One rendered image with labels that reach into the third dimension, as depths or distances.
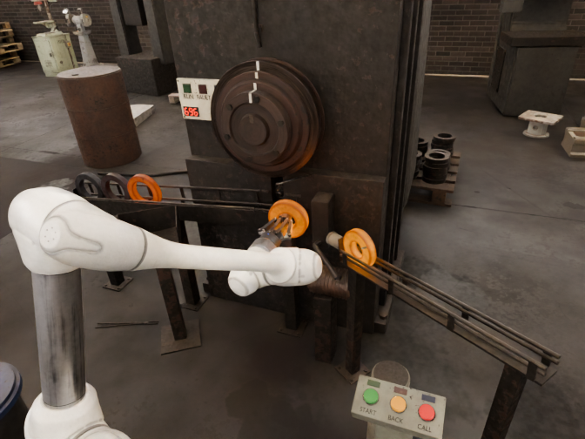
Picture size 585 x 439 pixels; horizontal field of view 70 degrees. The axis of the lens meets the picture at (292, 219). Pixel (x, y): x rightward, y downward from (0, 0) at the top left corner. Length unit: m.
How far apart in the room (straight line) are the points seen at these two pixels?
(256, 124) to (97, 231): 0.89
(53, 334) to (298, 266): 0.62
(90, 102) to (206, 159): 2.48
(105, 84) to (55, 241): 3.58
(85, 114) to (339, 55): 3.15
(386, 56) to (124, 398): 1.82
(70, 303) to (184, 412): 1.07
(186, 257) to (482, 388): 1.54
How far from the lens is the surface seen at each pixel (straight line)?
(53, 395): 1.25
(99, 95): 4.38
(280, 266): 1.15
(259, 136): 1.62
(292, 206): 1.52
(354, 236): 1.59
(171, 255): 1.02
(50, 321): 1.13
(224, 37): 1.87
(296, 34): 1.74
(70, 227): 0.87
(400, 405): 1.27
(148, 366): 2.28
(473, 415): 2.07
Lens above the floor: 1.64
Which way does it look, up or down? 31 degrees down
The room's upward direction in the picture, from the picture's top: 3 degrees counter-clockwise
